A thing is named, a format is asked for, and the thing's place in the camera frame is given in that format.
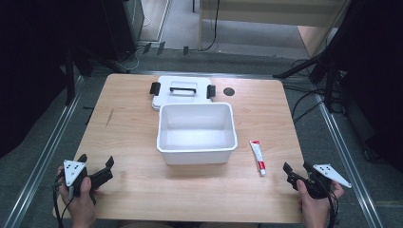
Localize person's right hand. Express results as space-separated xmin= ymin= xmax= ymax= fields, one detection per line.
xmin=296 ymin=179 xmax=346 ymax=222

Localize black floor cables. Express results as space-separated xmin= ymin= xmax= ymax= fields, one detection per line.
xmin=281 ymin=60 xmax=334 ymax=125

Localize dark computer cabinet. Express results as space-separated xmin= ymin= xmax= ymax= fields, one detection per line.
xmin=100 ymin=0 xmax=146 ymax=63

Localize metal floor rail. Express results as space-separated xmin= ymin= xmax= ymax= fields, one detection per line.
xmin=312 ymin=83 xmax=385 ymax=228
xmin=2 ymin=75 xmax=86 ymax=228

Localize person's left hand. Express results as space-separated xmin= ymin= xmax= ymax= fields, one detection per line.
xmin=56 ymin=165 xmax=99 ymax=220

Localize white box lid black handle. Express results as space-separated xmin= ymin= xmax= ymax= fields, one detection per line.
xmin=148 ymin=75 xmax=217 ymax=112

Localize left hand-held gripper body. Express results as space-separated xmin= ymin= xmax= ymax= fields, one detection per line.
xmin=62 ymin=160 xmax=114 ymax=205

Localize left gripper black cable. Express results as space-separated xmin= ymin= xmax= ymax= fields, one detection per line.
xmin=51 ymin=175 xmax=74 ymax=228

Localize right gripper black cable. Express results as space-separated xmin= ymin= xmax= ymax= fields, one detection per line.
xmin=326 ymin=184 xmax=340 ymax=228

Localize black hanging cable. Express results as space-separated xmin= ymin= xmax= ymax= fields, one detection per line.
xmin=201 ymin=0 xmax=221 ymax=52

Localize dark curtain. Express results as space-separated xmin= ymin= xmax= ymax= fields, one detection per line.
xmin=336 ymin=0 xmax=403 ymax=174
xmin=0 ymin=0 xmax=110 ymax=160

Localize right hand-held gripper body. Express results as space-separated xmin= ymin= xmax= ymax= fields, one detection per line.
xmin=286 ymin=162 xmax=353 ymax=200

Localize white floor cable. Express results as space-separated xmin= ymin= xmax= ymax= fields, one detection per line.
xmin=125 ymin=15 xmax=152 ymax=72

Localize white red ointment tube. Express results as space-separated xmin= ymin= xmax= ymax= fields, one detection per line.
xmin=249 ymin=140 xmax=267 ymax=178

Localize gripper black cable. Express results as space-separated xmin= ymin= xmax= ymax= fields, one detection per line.
xmin=51 ymin=175 xmax=74 ymax=228
xmin=326 ymin=184 xmax=340 ymax=228

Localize white plastic storage box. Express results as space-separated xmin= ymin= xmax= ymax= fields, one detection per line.
xmin=156 ymin=102 xmax=239 ymax=166

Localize black tripod stand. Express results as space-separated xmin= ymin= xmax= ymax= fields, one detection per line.
xmin=63 ymin=44 xmax=130 ymax=106
xmin=273 ymin=0 xmax=362 ymax=114

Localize light wooden furniture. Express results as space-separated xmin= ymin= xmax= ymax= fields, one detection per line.
xmin=198 ymin=0 xmax=352 ymax=59

